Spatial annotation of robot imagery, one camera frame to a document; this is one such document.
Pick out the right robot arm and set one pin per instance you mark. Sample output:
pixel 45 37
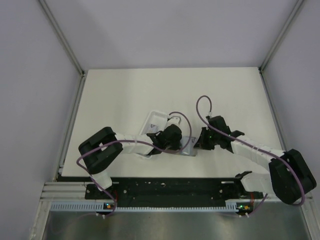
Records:
pixel 287 174

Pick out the white slotted cable duct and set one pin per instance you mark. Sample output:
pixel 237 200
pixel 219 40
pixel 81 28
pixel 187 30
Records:
pixel 60 206

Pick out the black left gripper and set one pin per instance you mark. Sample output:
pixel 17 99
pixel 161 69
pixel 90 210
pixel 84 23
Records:
pixel 176 147

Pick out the aluminium frame post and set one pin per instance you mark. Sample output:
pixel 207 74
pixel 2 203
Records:
pixel 61 36
pixel 298 6

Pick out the left aluminium frame post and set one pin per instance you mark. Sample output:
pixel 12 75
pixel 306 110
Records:
pixel 61 36

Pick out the grey card holder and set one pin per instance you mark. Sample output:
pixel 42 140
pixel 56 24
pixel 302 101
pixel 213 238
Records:
pixel 189 150

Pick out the right aluminium frame post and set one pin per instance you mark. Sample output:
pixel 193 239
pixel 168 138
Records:
pixel 298 6

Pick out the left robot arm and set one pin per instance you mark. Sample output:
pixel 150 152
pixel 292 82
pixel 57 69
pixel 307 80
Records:
pixel 102 148

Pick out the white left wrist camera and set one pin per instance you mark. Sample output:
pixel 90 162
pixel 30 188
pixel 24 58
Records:
pixel 173 120

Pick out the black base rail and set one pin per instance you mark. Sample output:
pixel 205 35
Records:
pixel 172 192

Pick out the white plastic basket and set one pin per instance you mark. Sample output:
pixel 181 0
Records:
pixel 154 117

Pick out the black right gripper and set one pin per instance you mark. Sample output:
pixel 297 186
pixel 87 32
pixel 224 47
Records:
pixel 202 143

